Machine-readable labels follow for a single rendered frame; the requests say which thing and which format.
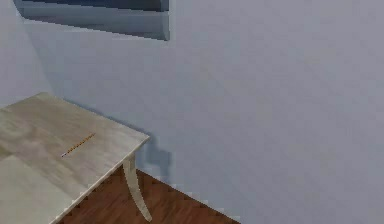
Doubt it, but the yellow pencil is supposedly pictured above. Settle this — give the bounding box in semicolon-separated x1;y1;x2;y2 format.
60;132;97;158

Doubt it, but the pale wooden table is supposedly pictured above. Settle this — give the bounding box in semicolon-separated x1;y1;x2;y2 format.
0;91;154;224

